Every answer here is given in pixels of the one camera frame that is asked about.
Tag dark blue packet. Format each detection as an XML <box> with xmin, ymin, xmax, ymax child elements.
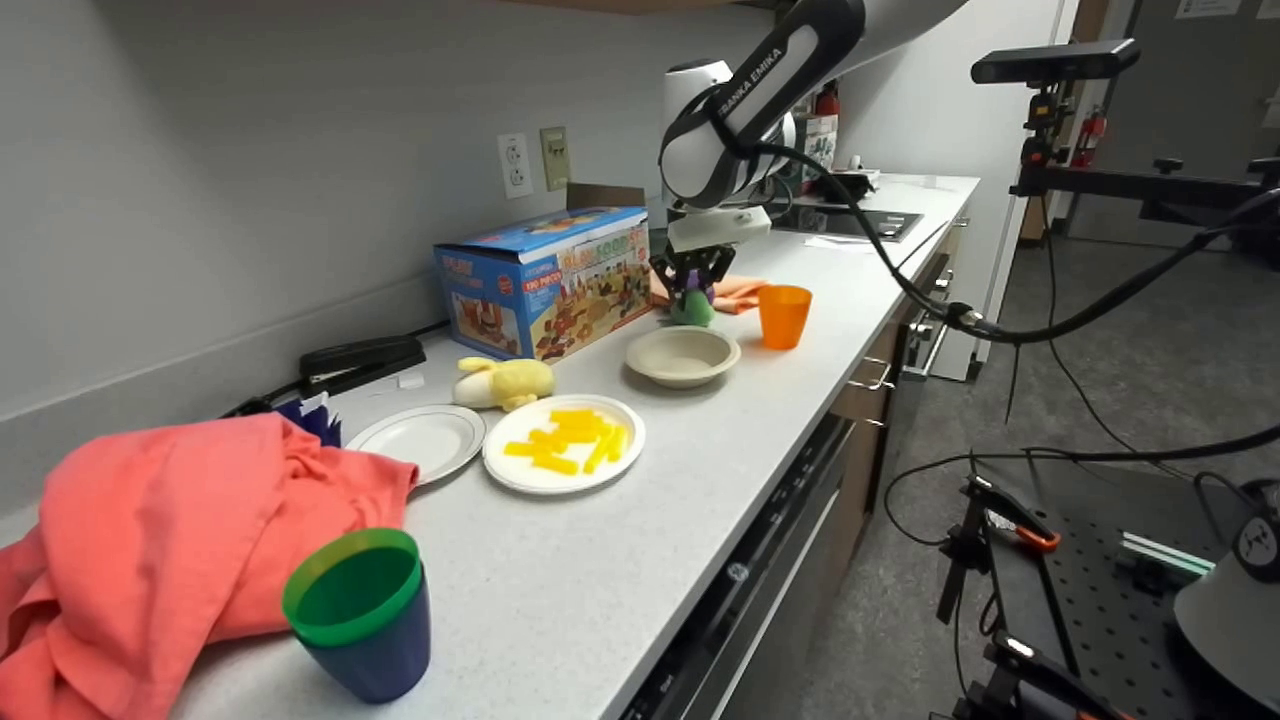
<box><xmin>278</xmin><ymin>395</ymin><xmax>343</xmax><ymax>447</ymax></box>

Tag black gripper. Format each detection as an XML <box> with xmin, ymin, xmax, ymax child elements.
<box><xmin>646</xmin><ymin>237</ymin><xmax>735</xmax><ymax>322</ymax></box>

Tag black sink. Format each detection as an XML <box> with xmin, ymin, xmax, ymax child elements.
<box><xmin>766</xmin><ymin>204</ymin><xmax>923</xmax><ymax>244</ymax></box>

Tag green and blue stacked cups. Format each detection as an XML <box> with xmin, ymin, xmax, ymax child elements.
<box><xmin>278</xmin><ymin>528</ymin><xmax>430</xmax><ymax>704</ymax></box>

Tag orange plastic cup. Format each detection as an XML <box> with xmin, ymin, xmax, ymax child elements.
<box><xmin>760</xmin><ymin>284</ymin><xmax>811</xmax><ymax>352</ymax></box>

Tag black stapler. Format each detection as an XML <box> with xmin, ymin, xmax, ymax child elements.
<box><xmin>297</xmin><ymin>337</ymin><xmax>425</xmax><ymax>391</ymax></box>

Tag black tripod stand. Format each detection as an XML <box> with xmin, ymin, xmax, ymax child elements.
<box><xmin>1013</xmin><ymin>73</ymin><xmax>1274</xmax><ymax>266</ymax></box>

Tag wall power outlet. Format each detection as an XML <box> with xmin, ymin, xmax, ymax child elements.
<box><xmin>494</xmin><ymin>132</ymin><xmax>536</xmax><ymax>199</ymax></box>

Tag red fire extinguisher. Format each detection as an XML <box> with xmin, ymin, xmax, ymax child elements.
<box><xmin>804</xmin><ymin>81</ymin><xmax>840</xmax><ymax>169</ymax></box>

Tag small empty white plate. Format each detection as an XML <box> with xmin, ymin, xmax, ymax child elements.
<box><xmin>352</xmin><ymin>409</ymin><xmax>485</xmax><ymax>489</ymax></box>

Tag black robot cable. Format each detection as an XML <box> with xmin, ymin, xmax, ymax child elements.
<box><xmin>654</xmin><ymin>76</ymin><xmax>1280</xmax><ymax>564</ymax></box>

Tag yellow plush toy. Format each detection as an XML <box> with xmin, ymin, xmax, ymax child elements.
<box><xmin>451</xmin><ymin>357</ymin><xmax>557</xmax><ymax>411</ymax></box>

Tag white plate with yellow pieces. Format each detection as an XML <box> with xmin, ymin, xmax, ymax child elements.
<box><xmin>479</xmin><ymin>395</ymin><xmax>646</xmax><ymax>497</ymax></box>

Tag play food set box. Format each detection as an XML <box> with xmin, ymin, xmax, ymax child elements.
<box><xmin>435</xmin><ymin>209</ymin><xmax>646</xmax><ymax>361</ymax></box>

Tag black camera on stand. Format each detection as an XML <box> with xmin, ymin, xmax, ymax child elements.
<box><xmin>971</xmin><ymin>36</ymin><xmax>1141</xmax><ymax>90</ymax></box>

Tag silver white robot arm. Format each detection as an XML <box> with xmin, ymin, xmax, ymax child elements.
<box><xmin>654</xmin><ymin>0</ymin><xmax>962</xmax><ymax>211</ymax></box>

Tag coral red towel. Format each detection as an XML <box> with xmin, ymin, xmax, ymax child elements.
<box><xmin>0</xmin><ymin>415</ymin><xmax>415</xmax><ymax>720</ymax></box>

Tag beige plate bowl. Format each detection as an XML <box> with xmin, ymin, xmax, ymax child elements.
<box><xmin>624</xmin><ymin>328</ymin><xmax>738</xmax><ymax>387</ymax></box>

